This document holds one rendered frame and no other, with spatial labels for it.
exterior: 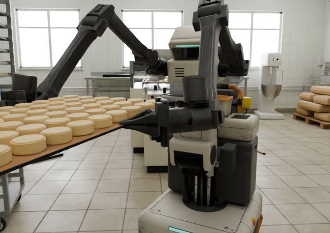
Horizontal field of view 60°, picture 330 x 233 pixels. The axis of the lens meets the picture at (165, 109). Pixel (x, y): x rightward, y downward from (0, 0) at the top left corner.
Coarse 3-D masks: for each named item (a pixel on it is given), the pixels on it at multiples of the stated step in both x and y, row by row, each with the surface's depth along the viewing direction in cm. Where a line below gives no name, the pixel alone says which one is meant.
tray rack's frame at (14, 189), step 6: (0, 186) 233; (12, 186) 233; (18, 186) 233; (0, 192) 222; (12, 192) 222; (18, 192) 222; (12, 198) 212; (0, 204) 202; (12, 204) 202; (0, 210) 194; (0, 216) 192; (0, 222) 193
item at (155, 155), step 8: (152, 88) 349; (160, 88) 349; (168, 88) 349; (144, 96) 287; (144, 136) 293; (144, 144) 294; (152, 144) 294; (160, 144) 295; (144, 152) 296; (152, 152) 296; (160, 152) 296; (144, 160) 297; (152, 160) 297; (160, 160) 298; (152, 168) 302; (160, 168) 302
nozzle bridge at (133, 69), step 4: (132, 60) 349; (132, 64) 349; (136, 64) 358; (140, 64) 358; (144, 64) 358; (132, 68) 350; (136, 68) 359; (140, 68) 359; (144, 68) 359; (132, 72) 351; (136, 72) 354; (140, 72) 355; (144, 72) 355; (132, 76) 362; (132, 80) 363; (132, 84) 363
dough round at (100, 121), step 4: (92, 116) 59; (96, 116) 59; (100, 116) 59; (104, 116) 59; (108, 116) 59; (92, 120) 57; (96, 120) 57; (100, 120) 57; (104, 120) 57; (108, 120) 58; (96, 124) 57; (100, 124) 57; (104, 124) 57; (108, 124) 58; (96, 128) 57; (100, 128) 57
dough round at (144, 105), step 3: (141, 102) 76; (144, 102) 76; (147, 102) 76; (135, 105) 73; (138, 105) 72; (141, 105) 72; (144, 105) 72; (147, 105) 72; (150, 105) 72; (141, 108) 72; (144, 108) 72; (147, 108) 72; (150, 108) 72; (141, 111) 72
